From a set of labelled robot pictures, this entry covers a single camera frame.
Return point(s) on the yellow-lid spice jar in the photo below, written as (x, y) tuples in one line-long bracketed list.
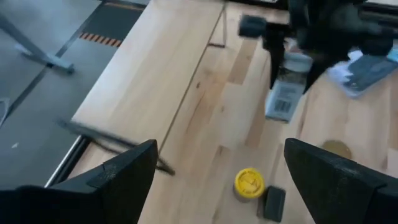
[(248, 183)]

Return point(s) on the wooden shelf with black legs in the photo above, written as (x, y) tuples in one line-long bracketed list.
[(149, 68)]

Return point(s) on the black orange-striped floor mat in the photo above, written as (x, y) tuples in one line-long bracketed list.
[(115, 21)]

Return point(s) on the tan-lid sesame seasoning jar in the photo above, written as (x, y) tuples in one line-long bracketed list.
[(335, 148)]

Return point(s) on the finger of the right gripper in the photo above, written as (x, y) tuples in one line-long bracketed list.
[(276, 59), (320, 70)]

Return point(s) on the grey desk leg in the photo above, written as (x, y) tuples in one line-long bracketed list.
[(31, 46)]

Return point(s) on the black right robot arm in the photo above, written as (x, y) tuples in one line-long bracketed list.
[(326, 7)]

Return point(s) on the dark rectangular spice tin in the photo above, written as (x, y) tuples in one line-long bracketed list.
[(275, 203)]

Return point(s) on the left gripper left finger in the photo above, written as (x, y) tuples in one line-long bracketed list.
[(93, 199)]

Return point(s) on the white-lid bagel seasoning jar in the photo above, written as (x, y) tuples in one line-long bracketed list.
[(287, 93)]

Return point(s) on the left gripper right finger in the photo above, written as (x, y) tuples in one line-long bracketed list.
[(342, 199)]

